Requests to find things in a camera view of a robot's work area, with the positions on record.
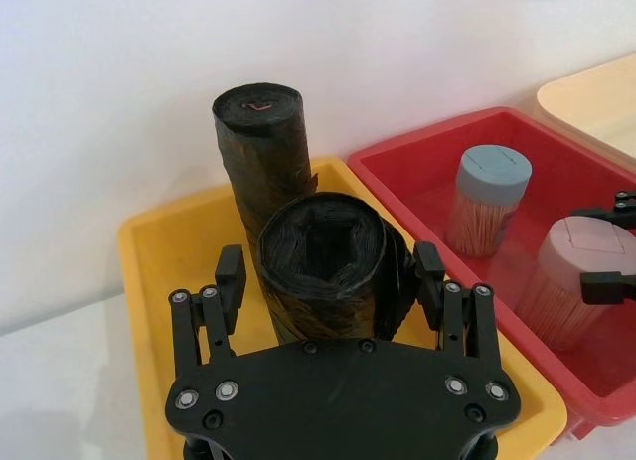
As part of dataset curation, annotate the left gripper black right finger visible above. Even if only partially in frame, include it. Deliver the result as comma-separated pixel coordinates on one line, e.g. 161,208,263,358
412,239,504,378

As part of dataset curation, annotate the red plastic bin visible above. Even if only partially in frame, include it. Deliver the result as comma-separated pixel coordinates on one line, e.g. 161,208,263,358
346,105,636,441

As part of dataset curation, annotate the toothpick jar with blue-grey lid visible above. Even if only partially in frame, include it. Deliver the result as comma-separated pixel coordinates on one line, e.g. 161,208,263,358
444,145,534,258

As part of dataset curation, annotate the cream plastic bin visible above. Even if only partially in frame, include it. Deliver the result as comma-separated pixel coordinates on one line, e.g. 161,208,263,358
534,51,636,161

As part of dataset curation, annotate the yellow plastic bin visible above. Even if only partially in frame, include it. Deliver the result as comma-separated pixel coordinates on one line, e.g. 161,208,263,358
117,155,568,460

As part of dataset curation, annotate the toothpick jar with pink-grey lid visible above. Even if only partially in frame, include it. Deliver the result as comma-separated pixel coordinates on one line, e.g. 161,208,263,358
514,216,636,353

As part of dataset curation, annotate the tightly wound black bag roll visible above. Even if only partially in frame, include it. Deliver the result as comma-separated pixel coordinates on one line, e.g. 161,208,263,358
212,82,320,250

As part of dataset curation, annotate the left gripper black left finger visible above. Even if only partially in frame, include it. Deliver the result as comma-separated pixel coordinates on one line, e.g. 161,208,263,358
167,245,248,368

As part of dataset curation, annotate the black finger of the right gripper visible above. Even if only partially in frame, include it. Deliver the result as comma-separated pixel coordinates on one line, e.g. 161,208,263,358
570,188,636,230
579,270,636,306

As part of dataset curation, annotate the loosely wound black bag roll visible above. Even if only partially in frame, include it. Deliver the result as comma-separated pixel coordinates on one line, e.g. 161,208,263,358
256,192,416,345

